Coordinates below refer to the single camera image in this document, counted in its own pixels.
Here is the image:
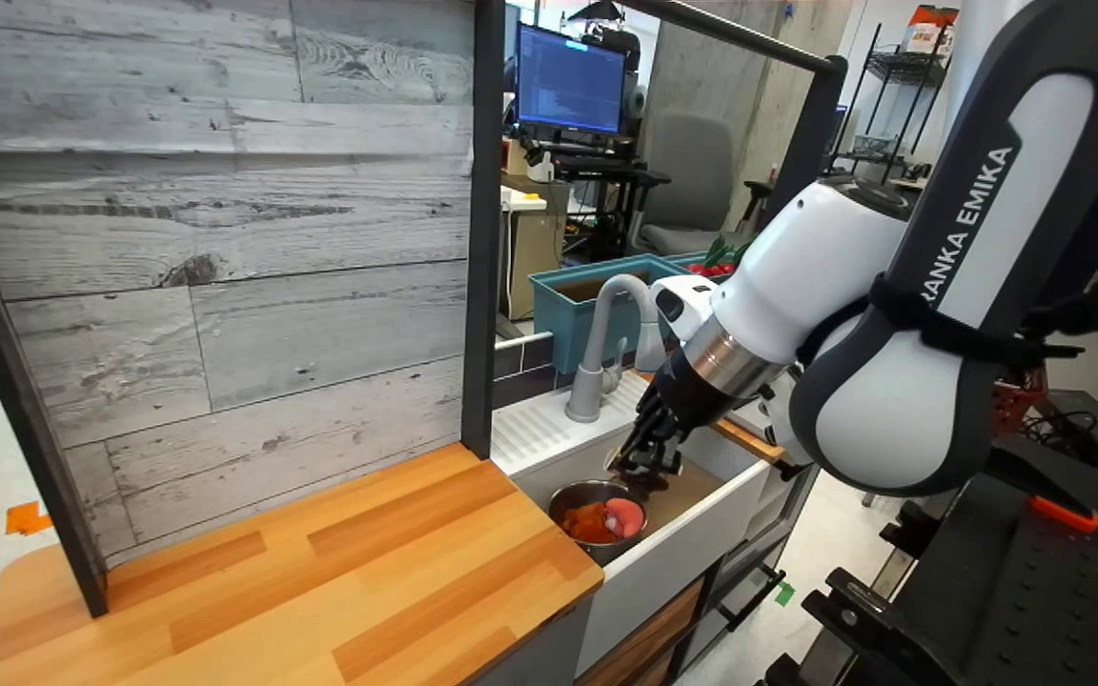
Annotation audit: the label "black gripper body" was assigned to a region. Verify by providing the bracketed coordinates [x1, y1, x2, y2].
[621, 351, 743, 450]

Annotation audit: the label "pink stuffed animal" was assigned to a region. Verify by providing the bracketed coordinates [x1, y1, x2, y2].
[607, 497, 643, 542]

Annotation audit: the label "orange stuffed animal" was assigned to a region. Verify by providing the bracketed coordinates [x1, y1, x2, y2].
[559, 502, 611, 544]

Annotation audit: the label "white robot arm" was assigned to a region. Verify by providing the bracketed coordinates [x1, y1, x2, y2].
[613, 0, 1098, 496]

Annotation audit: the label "steel pot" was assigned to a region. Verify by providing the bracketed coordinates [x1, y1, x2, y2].
[549, 483, 648, 549]

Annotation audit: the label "white toy sink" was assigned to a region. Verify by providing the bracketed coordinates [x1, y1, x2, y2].
[492, 372, 769, 679]

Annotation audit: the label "grey toy faucet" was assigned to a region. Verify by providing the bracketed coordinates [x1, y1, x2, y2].
[563, 274, 663, 422]

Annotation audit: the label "teal planter box left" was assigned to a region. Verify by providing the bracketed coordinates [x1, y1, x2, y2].
[529, 253, 685, 386]

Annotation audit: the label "red toy vegetables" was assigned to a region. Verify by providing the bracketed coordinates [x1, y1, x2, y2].
[693, 236, 746, 280]

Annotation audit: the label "cardboard box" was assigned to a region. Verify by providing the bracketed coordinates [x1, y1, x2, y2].
[498, 182, 563, 318]

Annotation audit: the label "grey office chair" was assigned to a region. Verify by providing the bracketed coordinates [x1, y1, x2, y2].
[641, 115, 737, 253]

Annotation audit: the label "computer monitor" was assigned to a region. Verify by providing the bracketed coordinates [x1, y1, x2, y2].
[513, 27, 625, 137]

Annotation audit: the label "black kitchen frame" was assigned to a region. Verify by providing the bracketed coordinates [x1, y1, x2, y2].
[463, 0, 846, 455]

